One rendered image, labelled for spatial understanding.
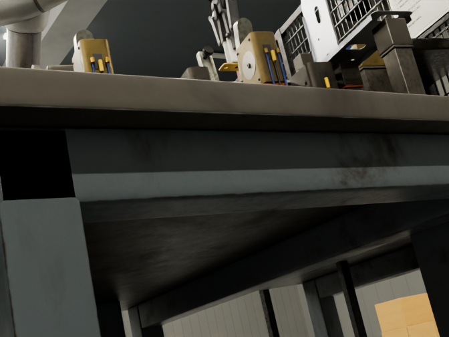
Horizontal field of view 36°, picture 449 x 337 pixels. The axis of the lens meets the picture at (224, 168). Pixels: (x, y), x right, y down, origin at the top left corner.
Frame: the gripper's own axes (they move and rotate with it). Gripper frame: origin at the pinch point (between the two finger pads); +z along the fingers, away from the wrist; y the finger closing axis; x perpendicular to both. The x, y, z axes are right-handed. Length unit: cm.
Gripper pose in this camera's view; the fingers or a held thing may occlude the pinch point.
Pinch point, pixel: (232, 52)
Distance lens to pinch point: 171.5
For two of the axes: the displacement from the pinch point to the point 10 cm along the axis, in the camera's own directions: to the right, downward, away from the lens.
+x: 9.1, -0.8, 4.2
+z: 2.1, 9.4, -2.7
